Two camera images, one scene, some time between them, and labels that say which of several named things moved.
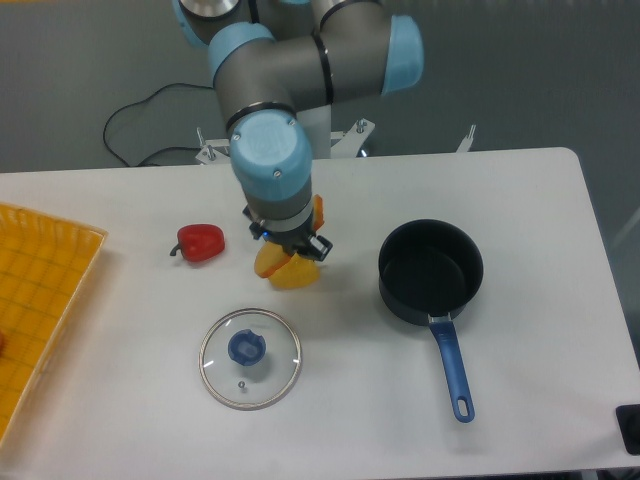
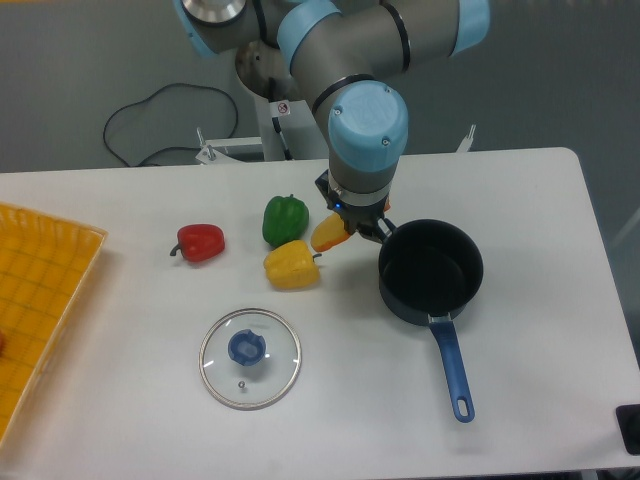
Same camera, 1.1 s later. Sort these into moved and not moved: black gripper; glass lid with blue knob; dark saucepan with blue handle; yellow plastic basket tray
Moved: black gripper
Not moved: glass lid with blue knob; dark saucepan with blue handle; yellow plastic basket tray
